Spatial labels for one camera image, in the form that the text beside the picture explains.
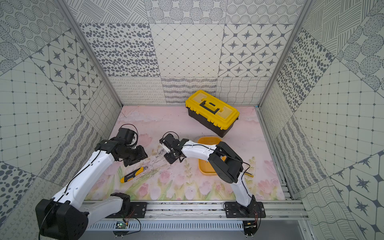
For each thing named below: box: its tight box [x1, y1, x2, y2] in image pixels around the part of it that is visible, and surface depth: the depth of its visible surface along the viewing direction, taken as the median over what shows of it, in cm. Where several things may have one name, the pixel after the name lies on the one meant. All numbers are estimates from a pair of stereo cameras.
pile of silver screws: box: [155, 148, 165, 158], surface depth 97 cm
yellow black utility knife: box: [120, 167, 145, 184], surface depth 85 cm
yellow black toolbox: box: [185, 90, 240, 138], surface depth 99 cm
